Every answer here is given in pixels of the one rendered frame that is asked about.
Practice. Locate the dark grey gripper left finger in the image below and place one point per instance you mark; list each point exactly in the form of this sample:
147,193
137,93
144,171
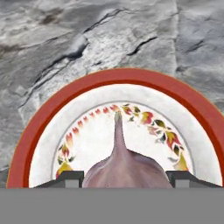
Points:
71,177

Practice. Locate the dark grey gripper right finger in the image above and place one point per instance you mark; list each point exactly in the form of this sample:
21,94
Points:
181,177

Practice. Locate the purple garlic bulb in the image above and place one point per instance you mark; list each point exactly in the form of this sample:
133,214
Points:
126,169

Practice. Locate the red rimmed floral plate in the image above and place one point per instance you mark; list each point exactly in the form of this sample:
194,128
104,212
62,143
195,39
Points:
52,131

